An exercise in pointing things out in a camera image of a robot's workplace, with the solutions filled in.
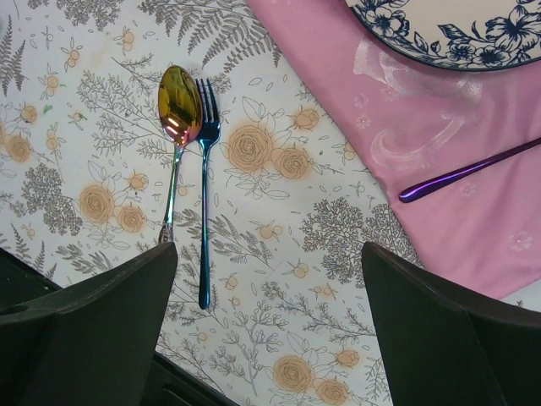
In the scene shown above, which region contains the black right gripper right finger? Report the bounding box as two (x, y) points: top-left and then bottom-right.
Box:
(362, 243), (540, 405)

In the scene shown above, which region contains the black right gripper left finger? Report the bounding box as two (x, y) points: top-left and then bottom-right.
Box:
(1, 243), (178, 405)

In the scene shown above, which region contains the purple metallic fork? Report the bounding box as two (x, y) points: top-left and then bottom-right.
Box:
(398, 138), (541, 203)

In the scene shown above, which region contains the pink floral placemat cloth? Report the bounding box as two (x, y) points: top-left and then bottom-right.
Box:
(249, 1), (540, 299)

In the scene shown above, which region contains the iridescent blue fork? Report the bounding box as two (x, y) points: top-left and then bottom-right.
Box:
(195, 79), (221, 310)

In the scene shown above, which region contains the iridescent gold spoon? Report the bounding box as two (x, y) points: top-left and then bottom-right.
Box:
(158, 65), (202, 244)

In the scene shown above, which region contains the blue floral white plate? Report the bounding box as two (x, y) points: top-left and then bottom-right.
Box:
(347, 0), (540, 72)

